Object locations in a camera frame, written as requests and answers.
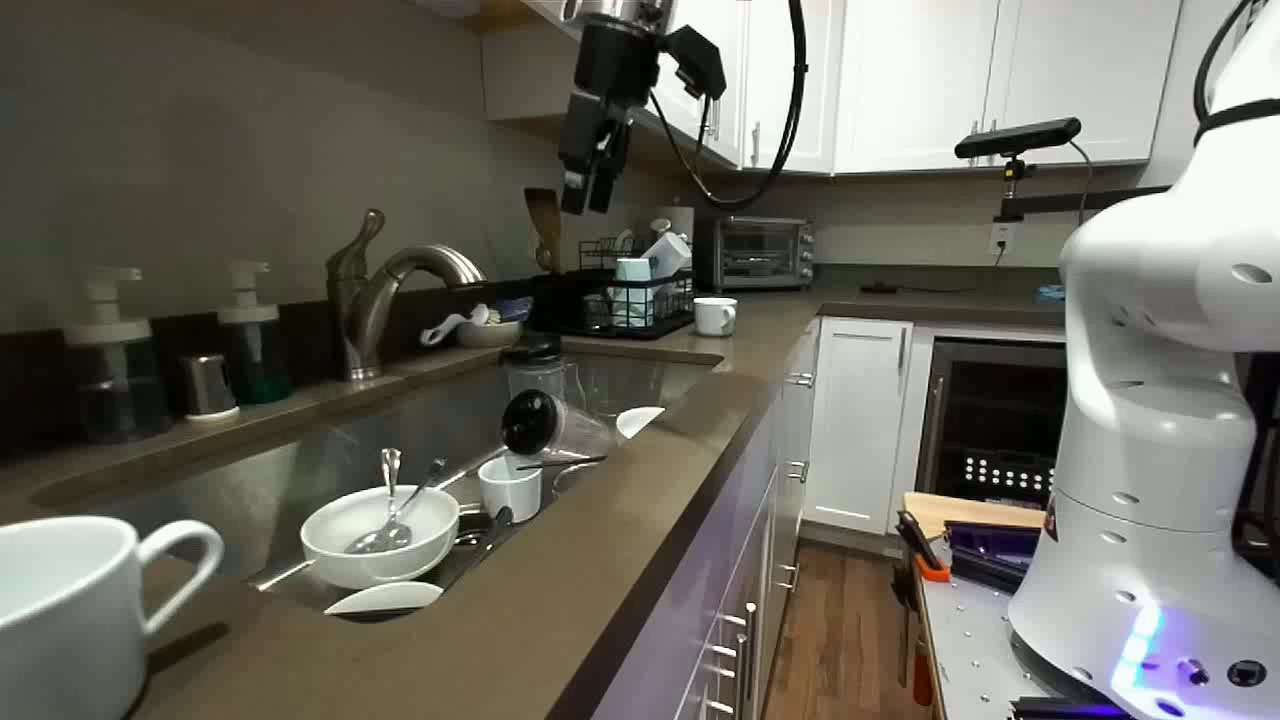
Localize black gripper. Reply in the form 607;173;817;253
555;17;670;220

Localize white ceramic cup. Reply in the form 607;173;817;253
693;291;741;342
0;513;228;720

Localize stainless steel sink basin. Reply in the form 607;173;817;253
33;336;770;631

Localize small steel cup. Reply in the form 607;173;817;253
178;353;246;430

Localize wooden spatula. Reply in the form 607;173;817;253
519;183;568;281

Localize white plastic container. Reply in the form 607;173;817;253
646;229;695;286

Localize small dish with brush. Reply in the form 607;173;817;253
417;301;527;358

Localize silver toaster oven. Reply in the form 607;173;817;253
693;211;822;295

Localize white plate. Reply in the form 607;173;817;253
322;575;449;622
611;406;670;445

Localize glass jar with black lid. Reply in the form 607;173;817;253
497;389;622;465

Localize brushed steel faucet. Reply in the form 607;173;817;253
325;204;487;389

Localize long steel fork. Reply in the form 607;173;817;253
350;448;512;555

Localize white lower cabinet door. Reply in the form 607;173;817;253
797;311;921;540

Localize steel spoon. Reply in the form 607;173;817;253
378;445;409;536

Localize clear soap pump bottle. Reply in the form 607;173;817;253
60;266;174;448
211;257;295;407

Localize lavender base cabinets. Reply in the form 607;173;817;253
590;323;822;720

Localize white bowl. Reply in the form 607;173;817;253
295;479;466;596

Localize black wine cooler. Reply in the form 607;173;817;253
917;336;1073;513

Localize orange black hand tool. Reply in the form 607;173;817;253
893;506;957;589

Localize wooden board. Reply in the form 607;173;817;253
900;488;1053;540

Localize white speckled robot table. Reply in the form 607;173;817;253
917;567;1124;720

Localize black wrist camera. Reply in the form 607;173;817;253
659;20;734;105

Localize thin black camera cable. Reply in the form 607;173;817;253
647;0;817;217

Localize black stereo camera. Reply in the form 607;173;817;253
952;111;1088;165

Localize black camera stand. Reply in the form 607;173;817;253
991;137;1136;229

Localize steel utensil handle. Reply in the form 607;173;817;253
254;555;322;602

